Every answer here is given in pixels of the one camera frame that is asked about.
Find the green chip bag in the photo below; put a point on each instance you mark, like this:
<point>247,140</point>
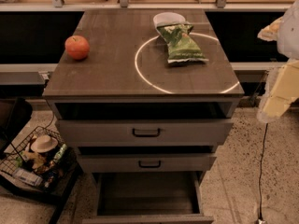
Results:
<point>181,47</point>

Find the grey bottom drawer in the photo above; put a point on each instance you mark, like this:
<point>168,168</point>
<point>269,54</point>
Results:
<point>148,198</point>

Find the green bottle in basket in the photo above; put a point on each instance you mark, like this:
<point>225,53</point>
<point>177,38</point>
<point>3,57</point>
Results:
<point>60,153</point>

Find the white packet in basket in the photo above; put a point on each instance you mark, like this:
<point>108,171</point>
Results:
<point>27,177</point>

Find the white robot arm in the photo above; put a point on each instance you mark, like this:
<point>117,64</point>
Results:
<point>282,84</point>

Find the small white upturned bowl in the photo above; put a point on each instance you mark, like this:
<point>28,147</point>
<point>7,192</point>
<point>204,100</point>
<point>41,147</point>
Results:
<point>44,143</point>

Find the grey drawer cabinet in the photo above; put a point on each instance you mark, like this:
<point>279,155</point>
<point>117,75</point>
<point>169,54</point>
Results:
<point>127,76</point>

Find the black wire basket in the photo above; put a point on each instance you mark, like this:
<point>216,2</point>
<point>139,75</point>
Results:
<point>41,164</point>

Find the red apple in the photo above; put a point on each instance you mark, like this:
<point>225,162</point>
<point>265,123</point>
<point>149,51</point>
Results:
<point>77,47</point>

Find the grey top drawer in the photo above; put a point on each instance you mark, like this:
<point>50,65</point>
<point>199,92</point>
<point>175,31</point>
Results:
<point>144,133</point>

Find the grey middle drawer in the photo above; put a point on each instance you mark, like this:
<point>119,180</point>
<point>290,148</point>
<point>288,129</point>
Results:
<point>146,163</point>

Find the grey metal shelf rail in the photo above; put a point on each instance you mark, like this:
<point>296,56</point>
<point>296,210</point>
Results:
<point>25,73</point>

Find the grey drawer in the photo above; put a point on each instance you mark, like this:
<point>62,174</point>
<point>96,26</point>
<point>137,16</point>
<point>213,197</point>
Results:
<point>148,198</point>
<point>146,163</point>
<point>144,133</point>

